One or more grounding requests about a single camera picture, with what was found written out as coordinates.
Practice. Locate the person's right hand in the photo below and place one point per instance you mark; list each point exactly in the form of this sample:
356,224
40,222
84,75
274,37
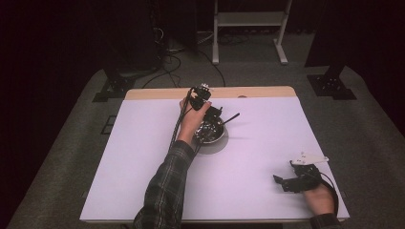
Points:
320,200

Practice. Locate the shiny metal bowl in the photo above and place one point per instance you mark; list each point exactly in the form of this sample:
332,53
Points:
211,132

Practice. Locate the white metal stand frame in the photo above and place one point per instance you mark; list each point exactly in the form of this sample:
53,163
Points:
250,19

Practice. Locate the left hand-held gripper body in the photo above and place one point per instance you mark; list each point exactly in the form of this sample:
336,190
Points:
199,97

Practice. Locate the dark cabinet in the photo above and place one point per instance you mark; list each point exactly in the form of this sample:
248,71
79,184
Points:
140,35

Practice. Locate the person's left hand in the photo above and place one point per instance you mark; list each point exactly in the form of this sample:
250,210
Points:
191,122

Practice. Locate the black floor bracket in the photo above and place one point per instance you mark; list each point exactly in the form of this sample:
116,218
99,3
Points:
109,124

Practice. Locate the white table mat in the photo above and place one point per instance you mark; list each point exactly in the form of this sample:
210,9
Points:
248,178

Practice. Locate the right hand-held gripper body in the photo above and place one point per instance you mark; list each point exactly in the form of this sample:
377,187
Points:
302,179

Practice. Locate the black stand base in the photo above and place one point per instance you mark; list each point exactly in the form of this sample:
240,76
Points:
114,89
331,84

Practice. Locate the wooden table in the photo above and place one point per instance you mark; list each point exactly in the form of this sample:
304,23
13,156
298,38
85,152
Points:
254,92

